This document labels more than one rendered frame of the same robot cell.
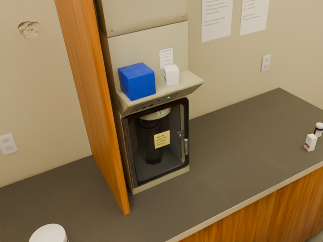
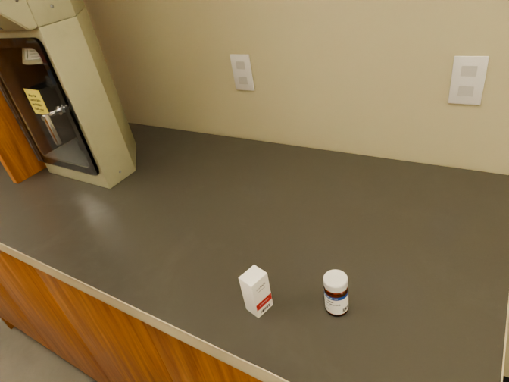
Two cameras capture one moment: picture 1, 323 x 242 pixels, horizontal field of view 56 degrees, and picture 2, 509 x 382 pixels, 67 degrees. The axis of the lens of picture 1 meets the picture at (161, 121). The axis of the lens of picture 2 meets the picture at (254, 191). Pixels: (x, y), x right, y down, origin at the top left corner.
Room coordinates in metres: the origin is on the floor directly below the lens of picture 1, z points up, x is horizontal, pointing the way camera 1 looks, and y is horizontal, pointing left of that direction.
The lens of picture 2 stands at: (1.05, -1.23, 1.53)
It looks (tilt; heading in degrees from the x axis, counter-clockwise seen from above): 34 degrees down; 62
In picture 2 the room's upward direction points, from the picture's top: 11 degrees counter-clockwise
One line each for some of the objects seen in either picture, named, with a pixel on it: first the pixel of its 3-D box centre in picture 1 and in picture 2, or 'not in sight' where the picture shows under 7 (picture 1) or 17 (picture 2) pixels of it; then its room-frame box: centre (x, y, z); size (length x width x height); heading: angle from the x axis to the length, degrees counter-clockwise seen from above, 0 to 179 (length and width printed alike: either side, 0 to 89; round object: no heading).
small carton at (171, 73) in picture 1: (171, 75); not in sight; (1.04, -0.05, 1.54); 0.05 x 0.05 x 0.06; 9
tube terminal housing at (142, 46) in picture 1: (144, 105); (58, 48); (1.19, 0.07, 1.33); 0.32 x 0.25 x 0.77; 116
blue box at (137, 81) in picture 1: (136, 81); not in sight; (0.98, 0.08, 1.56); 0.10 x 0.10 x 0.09; 26
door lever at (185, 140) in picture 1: (183, 144); (57, 126); (1.08, -0.10, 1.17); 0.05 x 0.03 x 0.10; 25
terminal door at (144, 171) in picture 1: (159, 144); (40, 110); (1.07, 0.01, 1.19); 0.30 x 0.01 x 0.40; 115
